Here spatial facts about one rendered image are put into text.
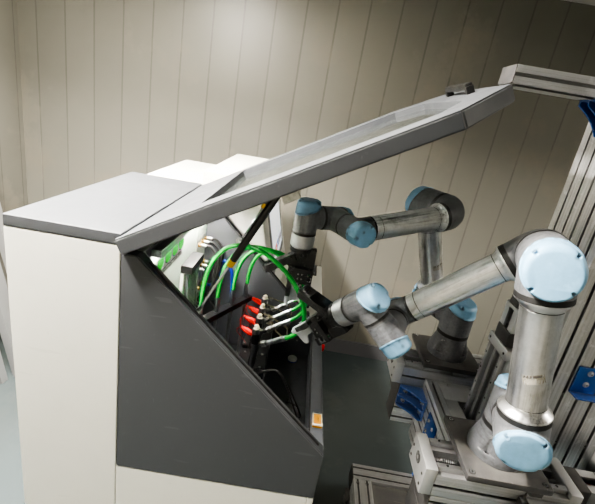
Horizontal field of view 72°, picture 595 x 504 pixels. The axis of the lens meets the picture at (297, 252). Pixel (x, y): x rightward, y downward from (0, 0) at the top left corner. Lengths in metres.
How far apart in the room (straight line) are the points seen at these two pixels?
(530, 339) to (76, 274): 1.04
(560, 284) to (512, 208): 2.41
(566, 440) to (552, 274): 0.79
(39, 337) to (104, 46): 2.46
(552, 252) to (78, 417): 1.24
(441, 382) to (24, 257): 1.43
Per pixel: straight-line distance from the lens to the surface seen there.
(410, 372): 1.70
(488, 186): 3.23
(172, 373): 1.16
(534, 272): 0.93
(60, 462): 1.50
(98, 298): 1.12
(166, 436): 1.30
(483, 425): 1.31
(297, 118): 2.99
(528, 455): 1.13
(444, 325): 1.66
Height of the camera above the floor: 1.84
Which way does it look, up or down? 19 degrees down
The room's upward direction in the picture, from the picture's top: 10 degrees clockwise
